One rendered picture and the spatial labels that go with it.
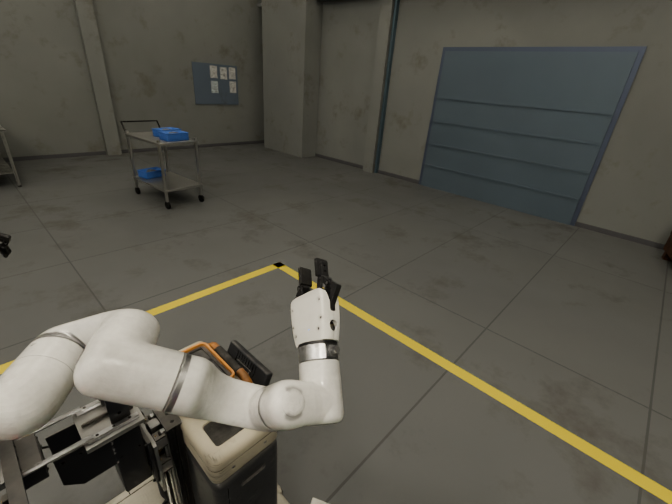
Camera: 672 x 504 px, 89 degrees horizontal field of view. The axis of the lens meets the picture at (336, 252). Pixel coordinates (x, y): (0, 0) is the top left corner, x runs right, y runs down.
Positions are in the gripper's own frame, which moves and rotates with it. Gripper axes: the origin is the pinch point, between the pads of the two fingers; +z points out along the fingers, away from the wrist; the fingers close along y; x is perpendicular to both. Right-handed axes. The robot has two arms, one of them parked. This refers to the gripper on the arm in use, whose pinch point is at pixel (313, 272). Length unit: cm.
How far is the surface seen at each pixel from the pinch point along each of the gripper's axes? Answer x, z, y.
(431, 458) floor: 156, -52, 85
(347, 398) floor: 138, -14, 131
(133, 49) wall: 12, 781, 588
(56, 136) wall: -67, 581, 737
